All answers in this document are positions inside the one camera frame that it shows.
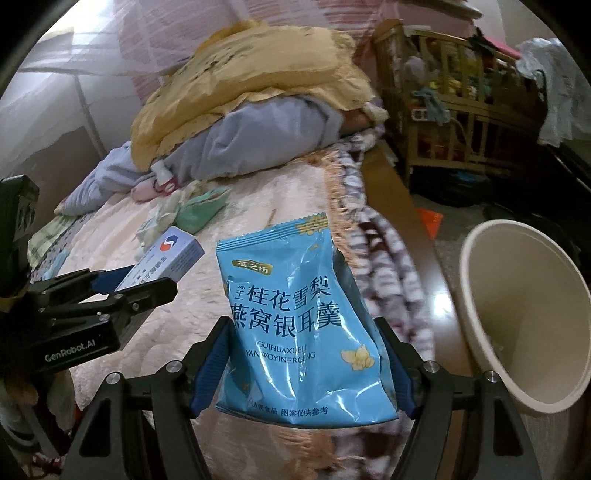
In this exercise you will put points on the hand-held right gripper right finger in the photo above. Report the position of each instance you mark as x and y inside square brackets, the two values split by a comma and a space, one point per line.
[399, 374]

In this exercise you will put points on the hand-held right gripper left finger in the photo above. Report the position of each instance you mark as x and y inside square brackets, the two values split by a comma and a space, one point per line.
[210, 364]

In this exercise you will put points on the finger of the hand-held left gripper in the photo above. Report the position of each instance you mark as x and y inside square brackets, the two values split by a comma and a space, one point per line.
[106, 280]
[147, 293]

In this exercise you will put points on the blue white medicine box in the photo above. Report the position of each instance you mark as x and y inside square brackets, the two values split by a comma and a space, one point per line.
[175, 251]

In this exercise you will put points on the blue snack packet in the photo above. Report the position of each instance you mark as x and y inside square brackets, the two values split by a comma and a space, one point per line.
[286, 295]

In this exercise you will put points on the beige plastic bin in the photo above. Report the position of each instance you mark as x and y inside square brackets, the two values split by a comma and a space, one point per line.
[517, 300]

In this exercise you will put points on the green plaid cloth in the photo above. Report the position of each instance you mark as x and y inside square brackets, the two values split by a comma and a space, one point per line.
[48, 240]

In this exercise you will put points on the crumpled cream tissue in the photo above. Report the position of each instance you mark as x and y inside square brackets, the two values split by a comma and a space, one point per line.
[168, 207]

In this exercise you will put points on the pale green crumpled cloth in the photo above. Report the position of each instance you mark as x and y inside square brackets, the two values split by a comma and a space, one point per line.
[203, 207]

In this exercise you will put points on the brown white fringed blanket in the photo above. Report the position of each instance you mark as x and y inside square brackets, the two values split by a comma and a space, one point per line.
[392, 258]

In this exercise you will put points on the white pill bottle pink label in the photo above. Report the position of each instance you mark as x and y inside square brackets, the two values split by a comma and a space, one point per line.
[162, 175]

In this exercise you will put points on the orange plastic bag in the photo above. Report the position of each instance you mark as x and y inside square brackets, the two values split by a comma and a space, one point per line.
[429, 222]

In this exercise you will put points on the cream quilted bedspread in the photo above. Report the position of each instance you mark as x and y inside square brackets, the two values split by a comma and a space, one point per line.
[277, 198]

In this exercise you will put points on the grey blanket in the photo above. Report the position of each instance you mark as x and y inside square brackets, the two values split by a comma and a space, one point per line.
[258, 138]

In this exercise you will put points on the yellow quilt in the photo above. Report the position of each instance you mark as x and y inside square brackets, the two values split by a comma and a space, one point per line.
[258, 78]

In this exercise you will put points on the wooden crib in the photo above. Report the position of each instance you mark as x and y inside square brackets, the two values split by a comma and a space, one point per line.
[461, 115]

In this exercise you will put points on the blue cloth toy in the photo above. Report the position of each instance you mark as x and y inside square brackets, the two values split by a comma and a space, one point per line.
[429, 104]

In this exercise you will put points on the pink mosquito net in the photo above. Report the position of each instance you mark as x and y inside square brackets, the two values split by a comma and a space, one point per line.
[231, 18]

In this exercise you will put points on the white plastic bag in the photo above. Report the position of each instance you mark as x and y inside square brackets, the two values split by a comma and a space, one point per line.
[558, 87]

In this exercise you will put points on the wooden bed frame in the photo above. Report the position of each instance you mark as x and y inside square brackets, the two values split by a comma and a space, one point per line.
[397, 194]

